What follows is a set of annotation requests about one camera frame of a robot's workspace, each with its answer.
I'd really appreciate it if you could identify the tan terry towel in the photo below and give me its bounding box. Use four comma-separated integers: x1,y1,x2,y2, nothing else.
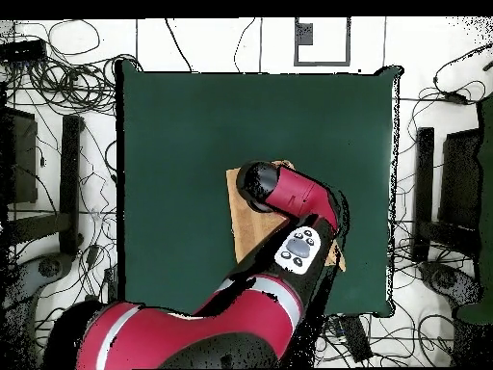
225,159,347,273

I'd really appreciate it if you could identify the black flat panel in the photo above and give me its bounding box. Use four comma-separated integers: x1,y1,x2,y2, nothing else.
438,128,482,232
0,107,39,205

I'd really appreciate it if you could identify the dark green table cloth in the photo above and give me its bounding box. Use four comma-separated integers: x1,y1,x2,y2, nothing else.
115,59,404,320

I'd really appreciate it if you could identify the black power strip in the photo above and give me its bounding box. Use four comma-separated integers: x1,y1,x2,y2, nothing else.
0,39,48,65
103,266,119,304

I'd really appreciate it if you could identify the small grey square plate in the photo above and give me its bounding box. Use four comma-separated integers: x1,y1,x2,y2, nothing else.
298,22,314,46

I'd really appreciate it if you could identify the black power adapter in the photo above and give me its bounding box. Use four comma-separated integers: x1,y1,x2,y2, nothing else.
442,91,470,106

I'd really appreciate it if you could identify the green cloth cover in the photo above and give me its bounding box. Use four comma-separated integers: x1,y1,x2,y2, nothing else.
455,93,493,326

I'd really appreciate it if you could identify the thin black cable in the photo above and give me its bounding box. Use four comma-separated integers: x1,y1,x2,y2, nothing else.
164,16,194,74
233,16,257,74

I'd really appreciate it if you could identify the tangled black cable bundle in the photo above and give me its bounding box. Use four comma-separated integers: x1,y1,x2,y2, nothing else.
3,53,143,117

